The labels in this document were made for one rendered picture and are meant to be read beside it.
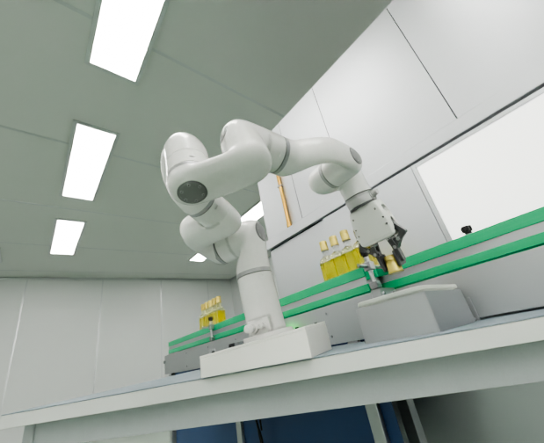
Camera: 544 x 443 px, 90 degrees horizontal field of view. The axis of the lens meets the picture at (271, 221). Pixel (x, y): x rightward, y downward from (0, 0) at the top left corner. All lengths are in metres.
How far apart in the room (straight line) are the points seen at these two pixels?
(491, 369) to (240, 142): 0.58
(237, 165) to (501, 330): 0.52
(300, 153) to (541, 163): 0.74
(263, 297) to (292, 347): 0.16
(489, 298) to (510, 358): 0.26
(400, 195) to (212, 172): 0.87
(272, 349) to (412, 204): 0.80
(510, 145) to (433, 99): 0.35
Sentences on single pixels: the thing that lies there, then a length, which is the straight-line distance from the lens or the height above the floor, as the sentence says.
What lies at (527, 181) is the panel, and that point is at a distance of 1.10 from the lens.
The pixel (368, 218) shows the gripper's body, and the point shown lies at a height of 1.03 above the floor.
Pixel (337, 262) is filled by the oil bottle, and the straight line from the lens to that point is 1.13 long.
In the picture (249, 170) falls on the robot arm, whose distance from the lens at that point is 0.49.
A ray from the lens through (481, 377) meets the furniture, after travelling 0.65.
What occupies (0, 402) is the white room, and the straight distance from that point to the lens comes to 6.40.
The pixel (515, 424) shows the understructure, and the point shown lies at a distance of 1.17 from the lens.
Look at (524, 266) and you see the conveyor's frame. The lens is 0.88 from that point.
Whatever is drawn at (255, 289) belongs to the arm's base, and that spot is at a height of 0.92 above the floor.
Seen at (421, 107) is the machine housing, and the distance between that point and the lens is 1.33.
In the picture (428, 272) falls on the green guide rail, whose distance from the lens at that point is 0.95.
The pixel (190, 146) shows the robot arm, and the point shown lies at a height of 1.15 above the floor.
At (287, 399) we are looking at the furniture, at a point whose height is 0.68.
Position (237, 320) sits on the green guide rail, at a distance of 1.48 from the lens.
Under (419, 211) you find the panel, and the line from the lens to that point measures 1.16.
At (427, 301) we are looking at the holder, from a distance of 0.64.
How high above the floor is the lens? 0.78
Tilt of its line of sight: 25 degrees up
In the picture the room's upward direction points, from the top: 11 degrees counter-clockwise
